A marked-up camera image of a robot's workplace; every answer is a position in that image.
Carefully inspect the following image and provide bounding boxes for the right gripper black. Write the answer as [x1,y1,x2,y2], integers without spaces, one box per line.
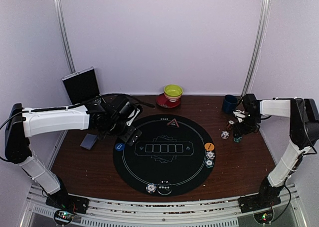
[233,113,261,137]

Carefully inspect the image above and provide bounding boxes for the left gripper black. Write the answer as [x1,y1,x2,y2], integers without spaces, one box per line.
[107,117,142,146]

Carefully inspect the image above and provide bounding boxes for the white blue chip stack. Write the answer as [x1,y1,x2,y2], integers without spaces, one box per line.
[221,130,230,139]

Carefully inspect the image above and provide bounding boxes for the blue round blind button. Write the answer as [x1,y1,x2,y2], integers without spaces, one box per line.
[114,143,125,151]

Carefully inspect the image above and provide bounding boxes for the orange round blind button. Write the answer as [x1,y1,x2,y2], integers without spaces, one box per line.
[204,142,215,152]

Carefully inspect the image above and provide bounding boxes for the red black triangle dealer marker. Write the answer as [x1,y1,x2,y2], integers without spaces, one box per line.
[167,118,179,128]

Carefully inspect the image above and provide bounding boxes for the green chip stack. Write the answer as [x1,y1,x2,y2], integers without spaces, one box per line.
[233,136,243,143]
[205,159,214,168]

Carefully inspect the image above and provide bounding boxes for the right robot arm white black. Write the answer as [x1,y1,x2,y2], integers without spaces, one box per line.
[233,94,319,211]

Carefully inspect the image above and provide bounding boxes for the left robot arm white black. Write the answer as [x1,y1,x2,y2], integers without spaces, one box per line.
[5,95,142,209]

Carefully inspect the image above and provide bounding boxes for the dark blue mug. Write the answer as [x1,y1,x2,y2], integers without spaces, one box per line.
[222,94,241,114]

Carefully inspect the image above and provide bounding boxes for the round black poker mat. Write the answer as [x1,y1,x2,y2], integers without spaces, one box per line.
[113,114,216,197]

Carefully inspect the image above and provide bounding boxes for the red plate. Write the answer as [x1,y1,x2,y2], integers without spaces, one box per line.
[156,93,181,109]

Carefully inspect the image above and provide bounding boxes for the green striped bowl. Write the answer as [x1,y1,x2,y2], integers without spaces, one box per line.
[163,84,183,102]

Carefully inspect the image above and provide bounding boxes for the aluminium poker case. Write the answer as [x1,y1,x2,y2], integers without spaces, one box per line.
[62,67,100,105]

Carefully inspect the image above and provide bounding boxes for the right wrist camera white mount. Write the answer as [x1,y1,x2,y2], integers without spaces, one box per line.
[233,110,247,123]

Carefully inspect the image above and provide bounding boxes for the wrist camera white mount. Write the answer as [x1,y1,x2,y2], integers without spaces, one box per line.
[126,105,142,126]
[233,110,247,123]

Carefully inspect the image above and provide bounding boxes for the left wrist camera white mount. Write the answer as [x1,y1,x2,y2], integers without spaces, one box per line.
[126,105,142,126]

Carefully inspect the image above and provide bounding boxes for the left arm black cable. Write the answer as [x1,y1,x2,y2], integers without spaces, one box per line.
[0,93,156,162]

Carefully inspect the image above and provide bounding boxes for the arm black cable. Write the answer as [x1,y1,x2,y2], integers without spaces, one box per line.
[0,93,156,162]
[281,100,319,220]

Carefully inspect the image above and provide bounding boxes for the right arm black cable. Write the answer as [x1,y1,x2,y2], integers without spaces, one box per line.
[281,100,319,220]

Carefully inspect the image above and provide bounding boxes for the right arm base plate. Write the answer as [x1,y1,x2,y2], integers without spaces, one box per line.
[238,194,281,213]

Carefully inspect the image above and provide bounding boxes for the aluminium front rail frame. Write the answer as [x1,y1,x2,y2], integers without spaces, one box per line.
[21,183,309,227]

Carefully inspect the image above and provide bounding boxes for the right aluminium corner post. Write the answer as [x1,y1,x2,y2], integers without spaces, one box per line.
[241,0,271,97]

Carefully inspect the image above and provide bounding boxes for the aluminium corner post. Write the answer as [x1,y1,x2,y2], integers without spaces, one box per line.
[241,0,271,97]
[53,0,76,74]

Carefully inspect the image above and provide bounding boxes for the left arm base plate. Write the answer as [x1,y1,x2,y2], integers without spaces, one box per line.
[45,194,89,214]

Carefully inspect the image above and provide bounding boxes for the left aluminium corner post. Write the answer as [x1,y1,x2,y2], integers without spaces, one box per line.
[53,0,76,74]

